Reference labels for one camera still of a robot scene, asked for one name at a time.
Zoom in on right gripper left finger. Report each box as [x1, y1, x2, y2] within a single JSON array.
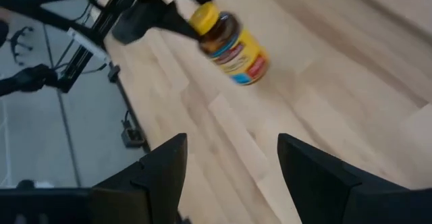
[[90, 132, 188, 224]]

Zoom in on black office chair base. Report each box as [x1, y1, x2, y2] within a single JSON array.
[[6, 26, 35, 66]]

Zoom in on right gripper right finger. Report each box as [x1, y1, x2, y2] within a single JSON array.
[[277, 132, 406, 224]]

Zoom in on brown bottle yellow cap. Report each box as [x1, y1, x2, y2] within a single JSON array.
[[188, 1, 270, 86]]

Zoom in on black power adapter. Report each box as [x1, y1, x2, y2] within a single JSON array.
[[120, 111, 146, 148]]

